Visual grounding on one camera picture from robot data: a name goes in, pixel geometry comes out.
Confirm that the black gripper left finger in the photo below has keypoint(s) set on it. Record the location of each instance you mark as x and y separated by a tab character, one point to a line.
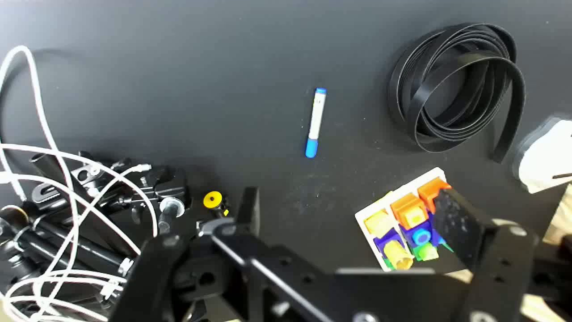
249	208

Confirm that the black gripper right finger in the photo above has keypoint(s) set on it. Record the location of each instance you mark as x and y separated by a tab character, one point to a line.
462	226

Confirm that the blue and white marker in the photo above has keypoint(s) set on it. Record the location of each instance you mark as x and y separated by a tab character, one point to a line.
315	122

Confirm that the yellow round knob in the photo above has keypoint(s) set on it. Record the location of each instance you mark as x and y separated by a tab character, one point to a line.
214	199

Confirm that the green square block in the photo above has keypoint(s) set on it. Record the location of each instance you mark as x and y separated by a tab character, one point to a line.
426	253

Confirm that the red-orange stepped block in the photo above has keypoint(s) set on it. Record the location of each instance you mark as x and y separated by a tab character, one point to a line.
430	192

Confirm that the orange square block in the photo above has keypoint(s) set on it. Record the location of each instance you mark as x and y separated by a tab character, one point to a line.
410	212

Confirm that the yellow cylinder block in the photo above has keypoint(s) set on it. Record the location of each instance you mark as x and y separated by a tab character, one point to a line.
398	255

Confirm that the yellow square block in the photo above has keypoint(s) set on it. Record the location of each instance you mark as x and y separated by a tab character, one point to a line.
378	222

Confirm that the white shape sorter board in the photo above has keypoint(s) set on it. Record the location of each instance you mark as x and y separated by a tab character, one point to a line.
382	201

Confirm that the silver metal plate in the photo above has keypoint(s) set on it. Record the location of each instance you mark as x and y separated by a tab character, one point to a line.
546	158

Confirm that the black clamp equipment pile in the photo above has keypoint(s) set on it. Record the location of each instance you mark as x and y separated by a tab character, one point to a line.
72	238

